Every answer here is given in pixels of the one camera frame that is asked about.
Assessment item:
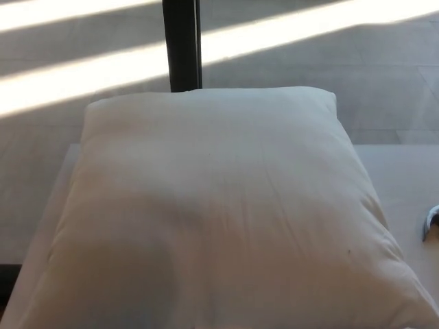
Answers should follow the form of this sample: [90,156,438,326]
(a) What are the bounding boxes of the white square pillow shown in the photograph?
[16,88,439,329]

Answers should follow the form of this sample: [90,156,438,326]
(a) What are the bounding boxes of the black metal post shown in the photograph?
[162,0,195,93]

